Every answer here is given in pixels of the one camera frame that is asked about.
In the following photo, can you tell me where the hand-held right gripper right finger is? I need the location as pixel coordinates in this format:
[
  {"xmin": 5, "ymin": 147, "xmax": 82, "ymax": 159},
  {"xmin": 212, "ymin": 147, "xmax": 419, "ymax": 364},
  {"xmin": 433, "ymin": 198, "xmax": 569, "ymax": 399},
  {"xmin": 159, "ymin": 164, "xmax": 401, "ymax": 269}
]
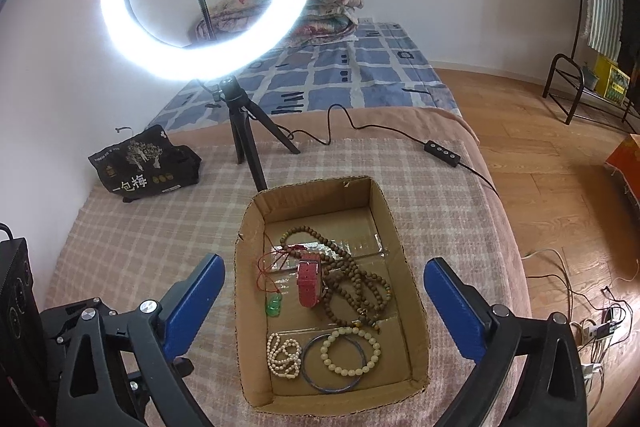
[{"xmin": 423, "ymin": 257, "xmax": 590, "ymax": 427}]

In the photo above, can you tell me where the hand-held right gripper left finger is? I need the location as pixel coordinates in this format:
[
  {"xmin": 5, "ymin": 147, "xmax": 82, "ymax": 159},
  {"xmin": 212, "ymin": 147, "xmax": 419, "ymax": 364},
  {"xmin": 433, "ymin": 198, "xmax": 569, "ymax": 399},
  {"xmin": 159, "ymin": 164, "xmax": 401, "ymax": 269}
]
[{"xmin": 55, "ymin": 253, "xmax": 226, "ymax": 427}]

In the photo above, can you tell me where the brown wooden bead necklace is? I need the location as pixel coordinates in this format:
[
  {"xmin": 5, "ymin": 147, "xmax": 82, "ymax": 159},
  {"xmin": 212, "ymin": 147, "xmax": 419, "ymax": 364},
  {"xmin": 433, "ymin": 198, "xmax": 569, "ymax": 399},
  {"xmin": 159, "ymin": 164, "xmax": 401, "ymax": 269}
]
[{"xmin": 277, "ymin": 227, "xmax": 393, "ymax": 333}]

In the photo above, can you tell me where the green jade pendant red cord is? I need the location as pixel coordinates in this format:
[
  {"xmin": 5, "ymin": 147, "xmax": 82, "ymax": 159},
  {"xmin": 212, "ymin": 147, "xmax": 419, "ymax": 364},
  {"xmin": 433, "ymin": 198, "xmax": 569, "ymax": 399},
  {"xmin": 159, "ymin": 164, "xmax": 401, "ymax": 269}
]
[{"xmin": 257, "ymin": 234, "xmax": 306, "ymax": 319}]

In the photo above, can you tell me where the cream bead bracelet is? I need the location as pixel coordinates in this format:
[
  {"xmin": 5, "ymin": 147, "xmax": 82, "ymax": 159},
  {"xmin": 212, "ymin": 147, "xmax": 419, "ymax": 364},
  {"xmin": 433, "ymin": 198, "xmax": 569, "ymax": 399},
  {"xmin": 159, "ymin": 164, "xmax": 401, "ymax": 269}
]
[{"xmin": 318, "ymin": 327, "xmax": 382, "ymax": 378}]

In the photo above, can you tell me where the white pearl bracelet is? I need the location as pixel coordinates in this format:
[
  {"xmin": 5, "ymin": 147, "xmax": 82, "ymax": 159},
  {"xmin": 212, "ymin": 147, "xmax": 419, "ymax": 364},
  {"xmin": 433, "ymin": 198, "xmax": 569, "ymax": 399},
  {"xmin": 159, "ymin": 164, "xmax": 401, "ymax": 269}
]
[{"xmin": 267, "ymin": 332, "xmax": 302, "ymax": 380}]

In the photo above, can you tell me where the cardboard box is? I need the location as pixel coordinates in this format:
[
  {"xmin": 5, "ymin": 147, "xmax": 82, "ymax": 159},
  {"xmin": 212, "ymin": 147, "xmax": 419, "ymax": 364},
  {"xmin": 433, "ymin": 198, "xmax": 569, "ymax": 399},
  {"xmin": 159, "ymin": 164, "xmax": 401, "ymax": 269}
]
[{"xmin": 234, "ymin": 176, "xmax": 432, "ymax": 410}]

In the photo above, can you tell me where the red strap watch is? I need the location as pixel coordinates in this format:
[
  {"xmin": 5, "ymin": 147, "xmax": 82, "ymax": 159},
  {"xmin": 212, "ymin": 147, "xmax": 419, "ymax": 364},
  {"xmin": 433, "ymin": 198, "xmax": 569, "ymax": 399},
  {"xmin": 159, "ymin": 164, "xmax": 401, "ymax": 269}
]
[{"xmin": 296, "ymin": 252, "xmax": 326, "ymax": 308}]

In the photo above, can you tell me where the dark thin bangle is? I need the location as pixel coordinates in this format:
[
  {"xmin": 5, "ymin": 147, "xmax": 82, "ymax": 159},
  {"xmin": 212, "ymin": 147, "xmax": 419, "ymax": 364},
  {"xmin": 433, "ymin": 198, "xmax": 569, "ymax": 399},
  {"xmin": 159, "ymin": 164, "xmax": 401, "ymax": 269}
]
[{"xmin": 301, "ymin": 333, "xmax": 366, "ymax": 393}]

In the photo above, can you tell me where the black speaker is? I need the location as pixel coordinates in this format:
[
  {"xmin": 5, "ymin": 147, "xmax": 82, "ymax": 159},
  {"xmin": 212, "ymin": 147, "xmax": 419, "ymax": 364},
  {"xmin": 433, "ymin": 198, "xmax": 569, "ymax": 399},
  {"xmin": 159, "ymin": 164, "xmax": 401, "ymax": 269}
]
[{"xmin": 0, "ymin": 237, "xmax": 40, "ymax": 408}]

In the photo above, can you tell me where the plaid blanket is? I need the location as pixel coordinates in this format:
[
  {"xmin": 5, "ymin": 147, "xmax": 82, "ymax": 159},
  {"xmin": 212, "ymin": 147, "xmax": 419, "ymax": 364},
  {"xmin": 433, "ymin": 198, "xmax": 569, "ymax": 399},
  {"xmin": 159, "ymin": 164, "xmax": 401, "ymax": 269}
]
[{"xmin": 47, "ymin": 139, "xmax": 501, "ymax": 427}]

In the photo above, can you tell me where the black snack bag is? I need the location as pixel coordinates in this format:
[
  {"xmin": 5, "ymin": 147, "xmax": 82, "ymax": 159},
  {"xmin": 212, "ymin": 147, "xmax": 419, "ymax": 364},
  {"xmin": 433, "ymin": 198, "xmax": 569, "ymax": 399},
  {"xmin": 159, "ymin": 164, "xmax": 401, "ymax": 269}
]
[{"xmin": 88, "ymin": 124, "xmax": 202, "ymax": 202}]

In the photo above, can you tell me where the white power strip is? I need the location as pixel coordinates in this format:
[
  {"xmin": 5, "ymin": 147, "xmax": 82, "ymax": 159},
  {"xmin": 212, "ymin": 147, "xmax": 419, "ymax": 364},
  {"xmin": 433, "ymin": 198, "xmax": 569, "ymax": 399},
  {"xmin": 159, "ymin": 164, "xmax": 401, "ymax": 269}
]
[{"xmin": 570, "ymin": 318, "xmax": 621, "ymax": 344}]

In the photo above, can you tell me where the black tripod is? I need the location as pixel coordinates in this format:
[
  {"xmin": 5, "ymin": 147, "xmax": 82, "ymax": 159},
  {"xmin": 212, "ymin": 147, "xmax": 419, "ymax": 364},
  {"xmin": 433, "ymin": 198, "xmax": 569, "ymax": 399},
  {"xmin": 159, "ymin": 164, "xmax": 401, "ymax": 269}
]
[{"xmin": 200, "ymin": 76, "xmax": 301, "ymax": 192}]

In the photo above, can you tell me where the orange cloth covered table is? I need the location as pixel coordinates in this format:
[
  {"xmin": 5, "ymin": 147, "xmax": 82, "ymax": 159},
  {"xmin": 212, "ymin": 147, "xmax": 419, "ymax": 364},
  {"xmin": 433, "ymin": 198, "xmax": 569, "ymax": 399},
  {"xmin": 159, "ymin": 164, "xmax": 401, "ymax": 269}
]
[{"xmin": 604, "ymin": 134, "xmax": 640, "ymax": 202}]

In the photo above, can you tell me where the blue patterned bedsheet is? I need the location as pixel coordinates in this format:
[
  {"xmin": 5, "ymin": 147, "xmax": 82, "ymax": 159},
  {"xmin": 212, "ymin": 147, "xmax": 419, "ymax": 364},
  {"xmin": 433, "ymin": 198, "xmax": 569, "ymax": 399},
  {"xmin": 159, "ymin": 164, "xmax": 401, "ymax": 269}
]
[{"xmin": 145, "ymin": 22, "xmax": 463, "ymax": 132}]

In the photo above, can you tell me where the black metal clothes rack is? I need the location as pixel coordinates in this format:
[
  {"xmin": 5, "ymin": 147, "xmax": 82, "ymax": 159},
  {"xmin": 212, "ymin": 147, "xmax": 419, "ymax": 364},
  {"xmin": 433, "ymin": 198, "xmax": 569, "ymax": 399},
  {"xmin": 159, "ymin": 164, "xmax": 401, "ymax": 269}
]
[{"xmin": 542, "ymin": 0, "xmax": 640, "ymax": 135}]

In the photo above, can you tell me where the yellow box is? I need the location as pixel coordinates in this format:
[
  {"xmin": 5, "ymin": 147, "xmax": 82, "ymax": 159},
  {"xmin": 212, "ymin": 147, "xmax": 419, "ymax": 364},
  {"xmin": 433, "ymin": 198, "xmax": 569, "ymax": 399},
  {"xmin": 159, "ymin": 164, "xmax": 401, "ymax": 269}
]
[{"xmin": 592, "ymin": 54, "xmax": 632, "ymax": 104}]

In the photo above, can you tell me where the folded floral quilt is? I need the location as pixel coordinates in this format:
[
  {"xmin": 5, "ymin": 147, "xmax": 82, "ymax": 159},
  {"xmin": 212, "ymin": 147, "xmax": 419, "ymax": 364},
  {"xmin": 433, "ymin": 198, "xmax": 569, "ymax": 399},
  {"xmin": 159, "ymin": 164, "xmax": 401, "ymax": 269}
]
[{"xmin": 192, "ymin": 0, "xmax": 363, "ymax": 45}]

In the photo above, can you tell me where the bundle of floor cables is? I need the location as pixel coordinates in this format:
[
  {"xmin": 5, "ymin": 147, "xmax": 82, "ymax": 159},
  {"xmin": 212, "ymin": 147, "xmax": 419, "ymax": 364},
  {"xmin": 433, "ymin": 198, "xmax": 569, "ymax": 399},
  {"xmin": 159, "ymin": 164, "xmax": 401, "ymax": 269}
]
[{"xmin": 522, "ymin": 248, "xmax": 636, "ymax": 388}]

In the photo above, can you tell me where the black cable with inline controller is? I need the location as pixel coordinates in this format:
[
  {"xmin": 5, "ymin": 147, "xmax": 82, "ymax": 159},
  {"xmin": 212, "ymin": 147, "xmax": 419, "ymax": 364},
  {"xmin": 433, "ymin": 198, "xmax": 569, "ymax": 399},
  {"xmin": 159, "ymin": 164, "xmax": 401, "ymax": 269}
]
[{"xmin": 280, "ymin": 103, "xmax": 496, "ymax": 192}]

